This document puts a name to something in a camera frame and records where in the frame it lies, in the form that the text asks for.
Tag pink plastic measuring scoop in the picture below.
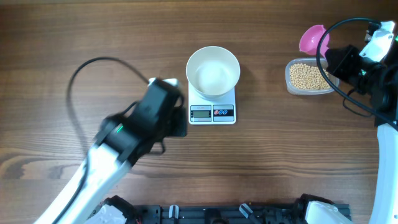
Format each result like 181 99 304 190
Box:
299 25 326 55

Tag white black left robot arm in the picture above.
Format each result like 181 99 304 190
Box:
36 78 187 223

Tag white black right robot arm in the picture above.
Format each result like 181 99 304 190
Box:
299 44 397 223

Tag white digital kitchen scale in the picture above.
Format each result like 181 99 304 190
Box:
188 84 237 125

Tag white bowl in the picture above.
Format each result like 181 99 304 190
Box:
185 46 241 98

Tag clear plastic container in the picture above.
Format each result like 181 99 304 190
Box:
285 58 334 95

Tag soybeans in container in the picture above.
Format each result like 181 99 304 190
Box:
289 63 330 90

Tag black left camera cable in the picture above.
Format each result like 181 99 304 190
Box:
65 56 150 153

